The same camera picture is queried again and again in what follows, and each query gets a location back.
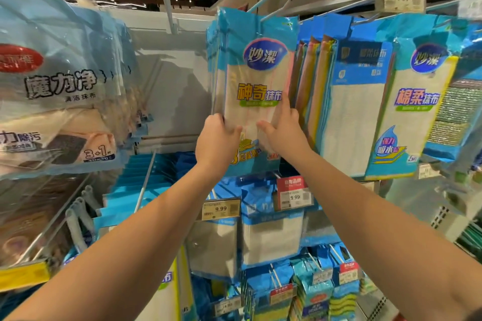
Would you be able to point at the dark green goods pile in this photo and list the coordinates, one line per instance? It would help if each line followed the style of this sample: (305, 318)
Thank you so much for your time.
(471, 242)

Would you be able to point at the person's left hand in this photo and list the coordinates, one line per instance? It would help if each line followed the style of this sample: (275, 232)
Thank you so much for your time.
(217, 144)

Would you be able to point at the striped sponge packets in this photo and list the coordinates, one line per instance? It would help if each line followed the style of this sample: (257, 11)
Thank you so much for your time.
(316, 294)

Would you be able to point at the hanging grey packets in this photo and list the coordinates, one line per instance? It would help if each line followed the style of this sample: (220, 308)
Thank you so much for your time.
(60, 84)

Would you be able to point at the hung scouring pad packet bunch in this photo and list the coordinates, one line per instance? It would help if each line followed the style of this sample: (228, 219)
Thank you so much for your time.
(463, 114)

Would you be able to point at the blue antibacterial cloth packets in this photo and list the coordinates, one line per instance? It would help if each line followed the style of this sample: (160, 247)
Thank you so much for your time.
(215, 249)

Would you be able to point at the yellowish price tag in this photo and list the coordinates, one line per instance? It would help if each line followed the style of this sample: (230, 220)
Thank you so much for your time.
(428, 171)
(221, 209)

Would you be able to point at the blue steel-cloth packets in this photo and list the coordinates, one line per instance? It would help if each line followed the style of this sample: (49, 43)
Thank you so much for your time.
(320, 230)

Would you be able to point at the blue-label white cloth packet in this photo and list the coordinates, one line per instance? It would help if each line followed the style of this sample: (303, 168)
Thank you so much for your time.
(354, 121)

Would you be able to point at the white cloth packets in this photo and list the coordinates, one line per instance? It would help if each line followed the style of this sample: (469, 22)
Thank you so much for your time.
(260, 54)

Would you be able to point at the person's right hand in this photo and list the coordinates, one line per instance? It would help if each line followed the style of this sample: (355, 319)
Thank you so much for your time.
(285, 136)

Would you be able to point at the hanging brownish packets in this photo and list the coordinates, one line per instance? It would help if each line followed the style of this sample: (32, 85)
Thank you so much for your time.
(30, 219)

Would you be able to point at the metal peg hook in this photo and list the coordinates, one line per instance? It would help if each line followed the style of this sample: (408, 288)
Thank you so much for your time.
(167, 5)
(145, 181)

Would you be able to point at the person's right forearm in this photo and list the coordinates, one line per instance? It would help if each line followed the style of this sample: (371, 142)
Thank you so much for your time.
(391, 234)

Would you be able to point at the bright yellow price tag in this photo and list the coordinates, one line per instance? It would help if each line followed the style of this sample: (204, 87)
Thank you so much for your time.
(22, 276)

